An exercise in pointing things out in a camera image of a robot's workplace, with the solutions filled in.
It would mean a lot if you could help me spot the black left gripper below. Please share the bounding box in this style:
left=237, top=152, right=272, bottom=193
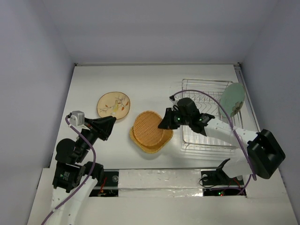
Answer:
left=76, top=114, right=116, bottom=161

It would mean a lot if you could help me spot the large orange woven plate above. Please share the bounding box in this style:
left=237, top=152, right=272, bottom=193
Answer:
left=129, top=124, right=173, bottom=154

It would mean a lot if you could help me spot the small orange woven plate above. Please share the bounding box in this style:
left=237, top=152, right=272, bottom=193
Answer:
left=133, top=111, right=165, bottom=147

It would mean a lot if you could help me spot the beige leaf pattern plate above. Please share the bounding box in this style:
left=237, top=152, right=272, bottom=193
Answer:
left=97, top=91, right=131, bottom=120

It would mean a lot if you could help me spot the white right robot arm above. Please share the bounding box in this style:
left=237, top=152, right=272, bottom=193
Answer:
left=158, top=97, right=285, bottom=184

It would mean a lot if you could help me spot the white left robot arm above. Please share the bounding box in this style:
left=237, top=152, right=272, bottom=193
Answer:
left=42, top=111, right=119, bottom=225

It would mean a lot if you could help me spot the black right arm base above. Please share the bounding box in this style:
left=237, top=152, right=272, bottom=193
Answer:
left=199, top=158, right=240, bottom=188

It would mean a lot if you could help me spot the white foam front panel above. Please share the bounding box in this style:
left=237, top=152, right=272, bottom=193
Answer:
left=118, top=169, right=203, bottom=198

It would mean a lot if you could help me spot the green flower pattern plate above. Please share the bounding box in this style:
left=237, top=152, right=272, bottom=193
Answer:
left=220, top=83, right=245, bottom=118

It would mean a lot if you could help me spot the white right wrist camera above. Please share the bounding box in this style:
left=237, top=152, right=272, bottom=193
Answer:
left=169, top=94, right=180, bottom=105

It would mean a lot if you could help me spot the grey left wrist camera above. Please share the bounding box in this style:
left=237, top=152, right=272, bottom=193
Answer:
left=66, top=111, right=85, bottom=128

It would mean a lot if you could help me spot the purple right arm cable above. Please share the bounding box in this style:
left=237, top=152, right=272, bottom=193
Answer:
left=171, top=90, right=257, bottom=195

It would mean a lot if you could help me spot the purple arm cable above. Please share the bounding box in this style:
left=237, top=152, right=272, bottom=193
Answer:
left=171, top=90, right=257, bottom=195
left=42, top=114, right=97, bottom=225

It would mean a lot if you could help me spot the metal wire dish rack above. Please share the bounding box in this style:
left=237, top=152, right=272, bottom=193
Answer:
left=177, top=79, right=243, bottom=153

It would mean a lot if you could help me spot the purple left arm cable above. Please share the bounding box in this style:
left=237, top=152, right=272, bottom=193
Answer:
left=42, top=114, right=97, bottom=225

